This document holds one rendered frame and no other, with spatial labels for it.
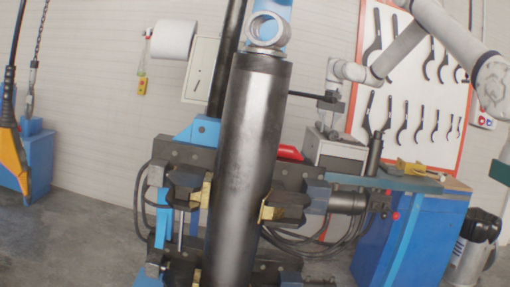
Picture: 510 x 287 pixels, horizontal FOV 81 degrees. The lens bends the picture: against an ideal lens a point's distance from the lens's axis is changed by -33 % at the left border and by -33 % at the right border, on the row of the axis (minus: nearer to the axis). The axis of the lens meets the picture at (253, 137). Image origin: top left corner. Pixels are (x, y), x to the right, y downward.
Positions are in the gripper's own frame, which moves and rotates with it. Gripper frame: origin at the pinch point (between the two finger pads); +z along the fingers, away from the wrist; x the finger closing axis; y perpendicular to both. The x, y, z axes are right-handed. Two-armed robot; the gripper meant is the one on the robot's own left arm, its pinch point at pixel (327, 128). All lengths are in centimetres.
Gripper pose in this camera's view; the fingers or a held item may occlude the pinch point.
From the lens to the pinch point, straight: 193.1
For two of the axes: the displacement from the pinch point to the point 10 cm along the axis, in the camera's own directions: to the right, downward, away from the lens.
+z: -1.7, 9.8, 1.4
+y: -0.3, -1.5, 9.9
